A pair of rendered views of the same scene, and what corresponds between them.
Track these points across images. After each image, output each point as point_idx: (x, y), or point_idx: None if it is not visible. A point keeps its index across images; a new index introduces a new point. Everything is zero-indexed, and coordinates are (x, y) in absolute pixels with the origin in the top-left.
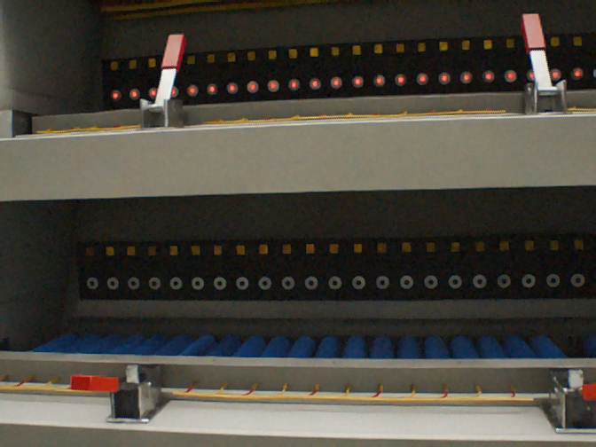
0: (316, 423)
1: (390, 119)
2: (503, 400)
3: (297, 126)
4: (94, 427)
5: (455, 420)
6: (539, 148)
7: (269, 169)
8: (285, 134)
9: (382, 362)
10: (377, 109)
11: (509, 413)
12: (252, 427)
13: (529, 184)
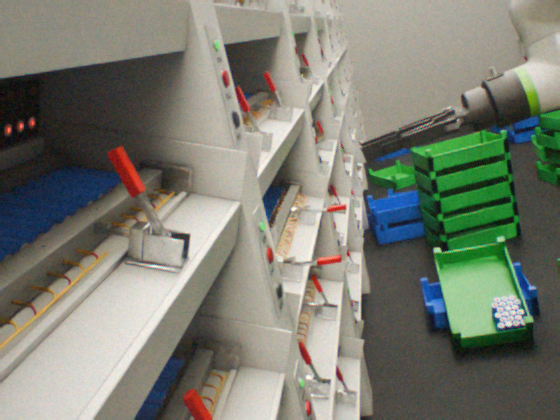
0: (301, 250)
1: (259, 123)
2: (297, 222)
3: (284, 139)
4: (305, 285)
5: (301, 233)
6: (293, 134)
7: (280, 159)
8: (283, 143)
9: (278, 224)
10: (243, 116)
11: (297, 226)
12: (304, 259)
13: (291, 147)
